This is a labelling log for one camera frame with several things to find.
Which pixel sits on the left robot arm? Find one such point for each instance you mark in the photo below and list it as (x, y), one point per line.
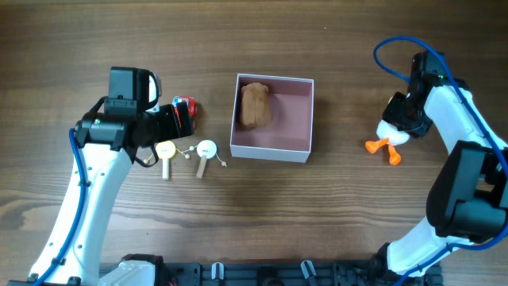
(105, 143)

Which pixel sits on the red toy fire truck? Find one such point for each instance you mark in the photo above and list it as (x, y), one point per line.
(191, 105)

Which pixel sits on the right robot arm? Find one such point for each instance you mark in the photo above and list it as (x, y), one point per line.
(466, 207)

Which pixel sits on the brown plush bear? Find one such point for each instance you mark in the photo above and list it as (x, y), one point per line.
(255, 107)

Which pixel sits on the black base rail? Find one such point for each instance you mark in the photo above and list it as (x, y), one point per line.
(297, 274)

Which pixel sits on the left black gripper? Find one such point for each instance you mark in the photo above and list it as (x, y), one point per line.
(171, 128)

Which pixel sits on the pink cardboard box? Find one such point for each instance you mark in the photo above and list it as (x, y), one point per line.
(289, 135)

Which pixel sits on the white plush duck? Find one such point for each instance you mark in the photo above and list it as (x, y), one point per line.
(390, 137)

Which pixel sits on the yellow rattle drum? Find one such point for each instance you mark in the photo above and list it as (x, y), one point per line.
(165, 151)

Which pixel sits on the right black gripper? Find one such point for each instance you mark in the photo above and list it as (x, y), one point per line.
(402, 120)

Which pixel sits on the white rattle drum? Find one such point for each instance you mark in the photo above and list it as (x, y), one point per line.
(206, 151)

